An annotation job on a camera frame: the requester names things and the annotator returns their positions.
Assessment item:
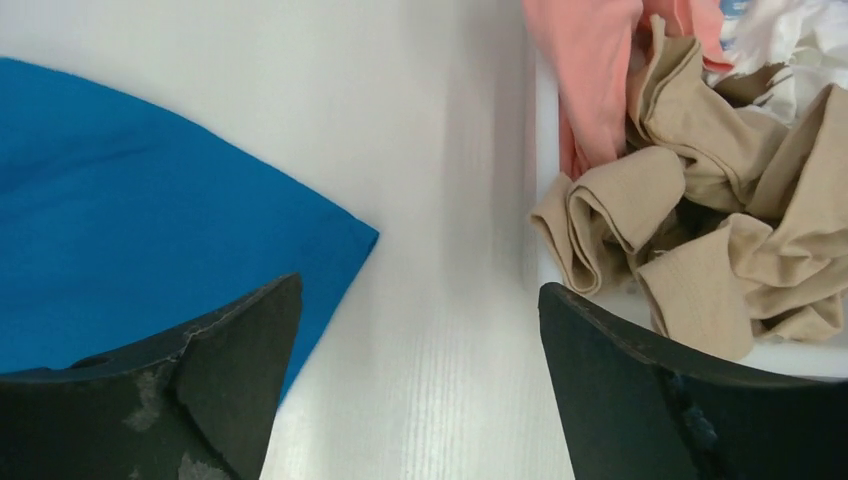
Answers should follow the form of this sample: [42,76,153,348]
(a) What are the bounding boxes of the white plastic laundry basket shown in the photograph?
[533,52,848,380]

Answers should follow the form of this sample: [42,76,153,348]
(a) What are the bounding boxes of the beige t shirt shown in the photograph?
[531,33,847,360]

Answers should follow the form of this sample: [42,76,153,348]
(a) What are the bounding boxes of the white t shirt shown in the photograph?
[705,1,847,126]

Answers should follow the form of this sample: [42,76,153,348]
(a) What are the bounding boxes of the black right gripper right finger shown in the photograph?
[538,282,847,479]

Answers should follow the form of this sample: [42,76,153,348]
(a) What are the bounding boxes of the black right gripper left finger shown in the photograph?
[1,274,302,479]

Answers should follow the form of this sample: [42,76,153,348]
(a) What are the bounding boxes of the salmon pink t shirt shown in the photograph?
[523,0,732,180]

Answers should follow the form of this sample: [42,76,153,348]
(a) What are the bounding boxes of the blue t shirt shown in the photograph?
[1,58,379,402]

